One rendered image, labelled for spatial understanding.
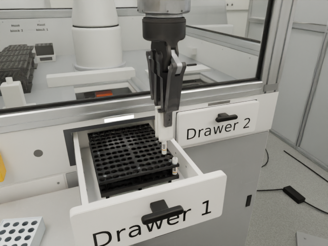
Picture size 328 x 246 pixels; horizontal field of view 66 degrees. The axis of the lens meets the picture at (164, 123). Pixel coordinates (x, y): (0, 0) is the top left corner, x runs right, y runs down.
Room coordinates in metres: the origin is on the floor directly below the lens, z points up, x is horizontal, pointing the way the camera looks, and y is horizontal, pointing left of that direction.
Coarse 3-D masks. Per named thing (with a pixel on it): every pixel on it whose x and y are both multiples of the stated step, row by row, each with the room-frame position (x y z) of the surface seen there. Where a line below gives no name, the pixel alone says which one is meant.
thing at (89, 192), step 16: (112, 128) 0.67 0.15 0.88; (80, 144) 0.63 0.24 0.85; (160, 144) 0.66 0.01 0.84; (176, 144) 0.56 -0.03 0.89; (80, 160) 0.49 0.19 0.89; (80, 176) 0.43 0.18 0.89; (192, 176) 0.46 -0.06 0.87; (80, 192) 0.41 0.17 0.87; (96, 192) 0.45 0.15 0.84; (128, 192) 0.45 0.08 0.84
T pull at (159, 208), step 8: (160, 200) 0.34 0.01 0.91; (152, 208) 0.32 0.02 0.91; (160, 208) 0.32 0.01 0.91; (168, 208) 0.32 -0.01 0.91; (176, 208) 0.32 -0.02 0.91; (144, 216) 0.31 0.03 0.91; (152, 216) 0.31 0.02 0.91; (160, 216) 0.31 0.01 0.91; (168, 216) 0.31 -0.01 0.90; (144, 224) 0.30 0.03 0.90
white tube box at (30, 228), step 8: (0, 224) 0.39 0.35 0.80; (8, 224) 0.40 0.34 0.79; (16, 224) 0.40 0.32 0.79; (24, 224) 0.40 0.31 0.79; (32, 224) 0.40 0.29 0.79; (40, 224) 0.40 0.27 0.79; (0, 232) 0.38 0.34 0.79; (8, 232) 0.37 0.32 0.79; (16, 232) 0.37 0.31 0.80; (24, 232) 0.37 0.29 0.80; (32, 232) 0.37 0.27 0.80; (40, 232) 0.39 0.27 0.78; (0, 240) 0.36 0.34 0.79; (8, 240) 0.36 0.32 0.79; (16, 240) 0.36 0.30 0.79; (24, 240) 0.35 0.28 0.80; (32, 240) 0.35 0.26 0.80; (40, 240) 0.38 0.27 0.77
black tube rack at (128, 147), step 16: (128, 128) 0.65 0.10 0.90; (144, 128) 0.65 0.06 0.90; (96, 144) 0.55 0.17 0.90; (112, 144) 0.56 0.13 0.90; (128, 144) 0.55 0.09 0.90; (144, 144) 0.55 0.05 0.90; (96, 160) 0.49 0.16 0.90; (112, 160) 0.48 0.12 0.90; (128, 160) 0.48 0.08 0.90; (144, 160) 0.49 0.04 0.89; (160, 160) 0.49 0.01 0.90; (96, 176) 0.47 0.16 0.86; (144, 176) 0.46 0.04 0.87; (160, 176) 0.46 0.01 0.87; (176, 176) 0.46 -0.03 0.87; (112, 192) 0.41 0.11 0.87
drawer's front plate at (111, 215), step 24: (144, 192) 0.34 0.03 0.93; (168, 192) 0.35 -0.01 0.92; (192, 192) 0.37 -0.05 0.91; (216, 192) 0.39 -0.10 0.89; (72, 216) 0.29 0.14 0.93; (96, 216) 0.31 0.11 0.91; (120, 216) 0.32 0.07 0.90; (192, 216) 0.37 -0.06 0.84; (216, 216) 0.39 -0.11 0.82; (120, 240) 0.32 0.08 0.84; (144, 240) 0.33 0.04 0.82
